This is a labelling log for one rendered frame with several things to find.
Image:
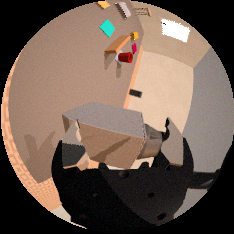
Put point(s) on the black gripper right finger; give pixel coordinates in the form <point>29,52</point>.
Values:
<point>175,156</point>

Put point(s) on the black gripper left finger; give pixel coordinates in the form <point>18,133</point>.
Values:
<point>69,158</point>

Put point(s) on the red cup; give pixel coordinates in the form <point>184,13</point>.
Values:
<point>124,57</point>

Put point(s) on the dark red flat square pad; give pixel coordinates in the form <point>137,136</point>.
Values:
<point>134,48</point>

